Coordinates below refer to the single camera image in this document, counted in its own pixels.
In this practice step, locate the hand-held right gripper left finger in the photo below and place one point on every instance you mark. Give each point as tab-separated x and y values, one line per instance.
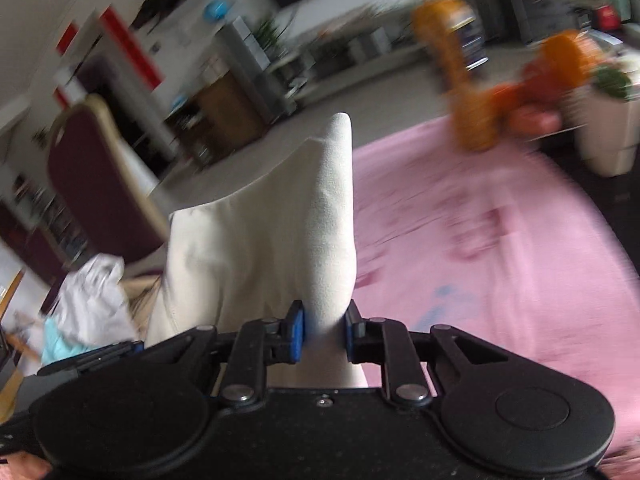
298	335

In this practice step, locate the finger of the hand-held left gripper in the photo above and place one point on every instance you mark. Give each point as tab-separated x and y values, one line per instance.
95	357

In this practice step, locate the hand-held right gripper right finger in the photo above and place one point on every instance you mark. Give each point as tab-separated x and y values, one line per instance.
348	336

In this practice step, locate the beige polo shirt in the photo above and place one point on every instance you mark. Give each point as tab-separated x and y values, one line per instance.
260	240

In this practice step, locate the person's left hand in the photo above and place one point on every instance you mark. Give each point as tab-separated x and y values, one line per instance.
25	467

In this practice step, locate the teal cloth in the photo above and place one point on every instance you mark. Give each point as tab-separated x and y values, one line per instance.
60	345

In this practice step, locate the white crumpled cloth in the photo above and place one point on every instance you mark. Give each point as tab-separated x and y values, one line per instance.
90	300

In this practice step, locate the light wooden stool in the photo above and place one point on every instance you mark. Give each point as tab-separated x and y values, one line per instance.
137	290

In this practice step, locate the pink blanket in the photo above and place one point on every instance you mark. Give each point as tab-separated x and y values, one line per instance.
475	285

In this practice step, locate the brown wooden cabinet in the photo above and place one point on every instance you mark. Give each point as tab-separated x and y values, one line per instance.
230	115

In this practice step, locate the orange giraffe plush toy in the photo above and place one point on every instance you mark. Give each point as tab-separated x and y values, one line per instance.
465	85

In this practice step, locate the grey shelf unit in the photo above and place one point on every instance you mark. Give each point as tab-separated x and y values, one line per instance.
345	52

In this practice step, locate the green potted plant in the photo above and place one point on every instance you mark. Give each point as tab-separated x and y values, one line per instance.
272	35

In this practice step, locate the red orange plush toy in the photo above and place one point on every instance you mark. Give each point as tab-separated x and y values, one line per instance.
545	80

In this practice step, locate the white planter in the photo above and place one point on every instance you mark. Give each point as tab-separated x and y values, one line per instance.
610	130

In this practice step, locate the blue ball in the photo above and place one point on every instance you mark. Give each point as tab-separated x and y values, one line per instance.
217	9

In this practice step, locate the grey cabinet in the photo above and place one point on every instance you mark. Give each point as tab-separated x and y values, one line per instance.
545	5

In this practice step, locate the maroon chair with beige frame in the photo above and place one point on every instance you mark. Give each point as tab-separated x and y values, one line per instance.
95	180

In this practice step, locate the red wall banner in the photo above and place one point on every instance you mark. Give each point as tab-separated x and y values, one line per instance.
132	45
67	40

